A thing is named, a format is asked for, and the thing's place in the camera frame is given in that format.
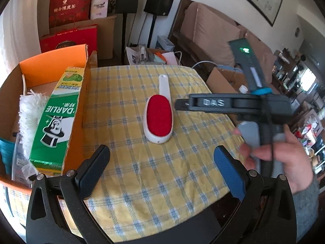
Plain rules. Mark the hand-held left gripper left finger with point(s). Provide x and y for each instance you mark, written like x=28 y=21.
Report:
x=92 y=170

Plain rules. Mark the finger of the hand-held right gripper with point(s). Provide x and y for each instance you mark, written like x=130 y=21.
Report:
x=182 y=104

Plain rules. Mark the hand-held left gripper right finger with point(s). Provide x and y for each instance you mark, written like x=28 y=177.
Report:
x=228 y=172

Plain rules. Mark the red lint brush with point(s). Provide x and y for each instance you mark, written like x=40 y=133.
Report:
x=158 y=117

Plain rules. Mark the green toothpaste box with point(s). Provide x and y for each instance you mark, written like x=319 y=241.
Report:
x=58 y=122

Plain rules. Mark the white fluffy duster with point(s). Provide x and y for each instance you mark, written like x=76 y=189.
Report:
x=30 y=111

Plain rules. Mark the blue collapsible funnel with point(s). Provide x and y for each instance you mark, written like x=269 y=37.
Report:
x=6 y=155

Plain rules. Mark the orange cardboard box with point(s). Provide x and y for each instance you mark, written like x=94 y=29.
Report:
x=50 y=63

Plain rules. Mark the person's right forearm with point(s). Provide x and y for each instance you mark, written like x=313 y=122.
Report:
x=306 y=213

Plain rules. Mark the person's right hand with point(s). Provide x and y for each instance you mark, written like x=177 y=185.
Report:
x=292 y=162

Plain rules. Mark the white bottle cap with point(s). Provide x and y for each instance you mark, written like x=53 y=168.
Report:
x=243 y=89

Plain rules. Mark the open brown cardboard box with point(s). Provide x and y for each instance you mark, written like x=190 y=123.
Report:
x=221 y=80

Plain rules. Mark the small box with papers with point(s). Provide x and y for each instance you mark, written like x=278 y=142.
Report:
x=165 y=57

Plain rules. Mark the cluttered display shelf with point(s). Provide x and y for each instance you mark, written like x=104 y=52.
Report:
x=304 y=106

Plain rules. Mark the yellow plaid tablecloth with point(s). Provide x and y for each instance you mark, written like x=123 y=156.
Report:
x=152 y=183

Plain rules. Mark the light blue box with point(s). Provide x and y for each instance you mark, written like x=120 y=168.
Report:
x=165 y=43

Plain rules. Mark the white printed paper bag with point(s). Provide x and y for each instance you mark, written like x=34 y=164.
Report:
x=135 y=56

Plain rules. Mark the brown sofa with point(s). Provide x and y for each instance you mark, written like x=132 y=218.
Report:
x=210 y=35

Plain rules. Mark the large brown cardboard box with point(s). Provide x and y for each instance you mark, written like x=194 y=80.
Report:
x=105 y=38

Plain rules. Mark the pink white paper bag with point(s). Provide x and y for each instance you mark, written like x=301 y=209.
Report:
x=99 y=5

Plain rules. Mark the red gift box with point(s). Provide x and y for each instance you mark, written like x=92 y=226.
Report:
x=68 y=39

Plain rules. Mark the white sheer curtain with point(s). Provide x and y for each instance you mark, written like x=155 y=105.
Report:
x=20 y=43

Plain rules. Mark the red gift bag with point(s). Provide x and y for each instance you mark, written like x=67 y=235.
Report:
x=71 y=5

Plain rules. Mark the round wall clock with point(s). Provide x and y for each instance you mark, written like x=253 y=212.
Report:
x=297 y=32

